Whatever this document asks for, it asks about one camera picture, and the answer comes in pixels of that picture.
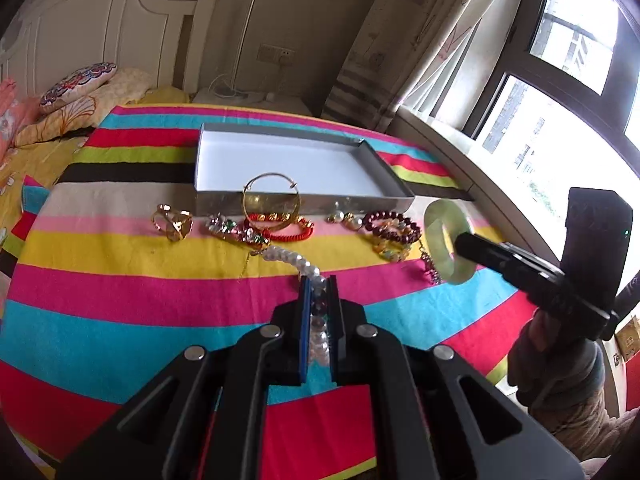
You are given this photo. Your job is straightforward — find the white pearl necklace green pendant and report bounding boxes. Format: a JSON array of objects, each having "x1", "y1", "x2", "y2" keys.
[{"x1": 262, "y1": 245, "x2": 330, "y2": 367}]

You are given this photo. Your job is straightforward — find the silver pink brooch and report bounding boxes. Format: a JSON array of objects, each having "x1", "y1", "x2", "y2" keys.
[{"x1": 420, "y1": 248, "x2": 442, "y2": 285}]

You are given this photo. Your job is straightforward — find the green jade bangle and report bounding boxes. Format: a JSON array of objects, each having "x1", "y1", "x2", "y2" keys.
[{"x1": 423, "y1": 200, "x2": 476, "y2": 285}]

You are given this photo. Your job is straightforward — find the yellow green stone bead bracelet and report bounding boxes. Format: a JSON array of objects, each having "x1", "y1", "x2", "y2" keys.
[{"x1": 370, "y1": 219, "x2": 414, "y2": 265}]

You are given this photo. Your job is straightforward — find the enamel flower hair clip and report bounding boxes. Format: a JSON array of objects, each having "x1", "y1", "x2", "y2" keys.
[{"x1": 205, "y1": 214, "x2": 270, "y2": 252}]

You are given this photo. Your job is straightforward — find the dark red bead bracelet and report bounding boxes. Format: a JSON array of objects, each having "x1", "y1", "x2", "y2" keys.
[{"x1": 361, "y1": 209, "x2": 422, "y2": 247}]

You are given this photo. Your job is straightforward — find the gold bangle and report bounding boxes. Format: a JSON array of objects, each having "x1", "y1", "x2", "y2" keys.
[{"x1": 241, "y1": 172, "x2": 302, "y2": 232}]

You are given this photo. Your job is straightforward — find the pearl earrings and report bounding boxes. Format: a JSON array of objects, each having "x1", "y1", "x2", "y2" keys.
[{"x1": 326, "y1": 210, "x2": 363, "y2": 232}]

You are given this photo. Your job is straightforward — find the red cord gold bead bracelet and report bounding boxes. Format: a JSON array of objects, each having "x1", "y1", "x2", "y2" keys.
[{"x1": 243, "y1": 211, "x2": 317, "y2": 244}]

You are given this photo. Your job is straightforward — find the gold ring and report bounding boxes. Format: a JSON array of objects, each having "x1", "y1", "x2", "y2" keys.
[{"x1": 150, "y1": 202, "x2": 194, "y2": 244}]

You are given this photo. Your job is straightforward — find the right plaid sleeve forearm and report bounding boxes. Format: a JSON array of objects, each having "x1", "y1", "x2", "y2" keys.
[{"x1": 527, "y1": 389, "x2": 639, "y2": 462}]

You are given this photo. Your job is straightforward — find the grey gloved right hand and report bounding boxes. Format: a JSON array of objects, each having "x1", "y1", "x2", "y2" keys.
[{"x1": 508, "y1": 309, "x2": 605, "y2": 411}]

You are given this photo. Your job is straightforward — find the grey shallow cardboard box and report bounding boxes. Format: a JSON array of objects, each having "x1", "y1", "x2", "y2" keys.
[{"x1": 194, "y1": 122, "x2": 414, "y2": 217}]

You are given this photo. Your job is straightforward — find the colourful striped bed sheet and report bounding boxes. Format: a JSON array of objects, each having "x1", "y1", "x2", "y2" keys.
[{"x1": 1, "y1": 105, "x2": 534, "y2": 479}]

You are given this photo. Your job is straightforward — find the white bedside table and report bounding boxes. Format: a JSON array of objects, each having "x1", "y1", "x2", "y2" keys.
[{"x1": 192, "y1": 88, "x2": 311, "y2": 116}]

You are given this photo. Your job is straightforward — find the striped patterned curtain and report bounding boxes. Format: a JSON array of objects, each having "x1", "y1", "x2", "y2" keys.
[{"x1": 321, "y1": 0, "x2": 495, "y2": 131}]

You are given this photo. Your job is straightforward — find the white slim desk lamp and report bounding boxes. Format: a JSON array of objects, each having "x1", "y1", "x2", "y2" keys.
[{"x1": 208, "y1": 0, "x2": 256, "y2": 100}]

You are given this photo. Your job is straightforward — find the yellow patterned pillow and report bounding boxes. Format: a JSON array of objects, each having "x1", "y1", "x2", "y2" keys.
[{"x1": 13, "y1": 67, "x2": 153, "y2": 146}]

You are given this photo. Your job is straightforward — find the embroidered round cushion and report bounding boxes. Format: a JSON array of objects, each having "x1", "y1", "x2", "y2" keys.
[{"x1": 39, "y1": 62, "x2": 118, "y2": 115}]

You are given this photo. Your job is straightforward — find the pink folded quilt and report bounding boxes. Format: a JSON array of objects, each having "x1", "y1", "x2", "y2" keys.
[{"x1": 0, "y1": 78, "x2": 40, "y2": 158}]

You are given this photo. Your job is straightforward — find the white bed headboard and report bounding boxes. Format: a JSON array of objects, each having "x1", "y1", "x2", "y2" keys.
[{"x1": 1, "y1": 0, "x2": 216, "y2": 96}]

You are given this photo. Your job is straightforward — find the dark window frame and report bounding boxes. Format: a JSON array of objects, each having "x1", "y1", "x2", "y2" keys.
[{"x1": 429, "y1": 0, "x2": 640, "y2": 162}]

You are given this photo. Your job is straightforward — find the wall socket panel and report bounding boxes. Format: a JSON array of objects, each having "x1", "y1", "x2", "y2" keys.
[{"x1": 256, "y1": 44, "x2": 296, "y2": 66}]

